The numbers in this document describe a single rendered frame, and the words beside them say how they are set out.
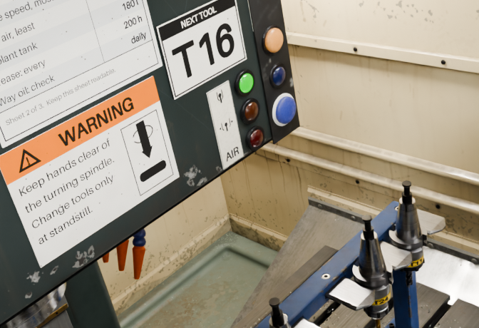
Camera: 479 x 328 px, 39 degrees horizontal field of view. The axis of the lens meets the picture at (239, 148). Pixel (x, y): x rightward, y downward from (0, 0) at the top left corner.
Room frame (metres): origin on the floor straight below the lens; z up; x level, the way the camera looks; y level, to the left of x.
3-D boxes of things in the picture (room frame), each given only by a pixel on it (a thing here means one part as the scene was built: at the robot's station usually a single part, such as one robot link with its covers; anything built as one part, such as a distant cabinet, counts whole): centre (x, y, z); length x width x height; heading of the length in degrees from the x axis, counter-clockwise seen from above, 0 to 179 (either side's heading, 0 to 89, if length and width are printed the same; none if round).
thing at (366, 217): (0.84, -0.17, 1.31); 0.02 x 0.02 x 0.03
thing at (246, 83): (0.62, -0.02, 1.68); 0.02 x 0.01 x 0.02; 131
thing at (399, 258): (0.87, -0.21, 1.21); 0.07 x 0.05 x 0.01; 41
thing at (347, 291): (0.80, -0.13, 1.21); 0.07 x 0.05 x 0.01; 41
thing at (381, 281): (0.84, -0.17, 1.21); 0.06 x 0.06 x 0.03
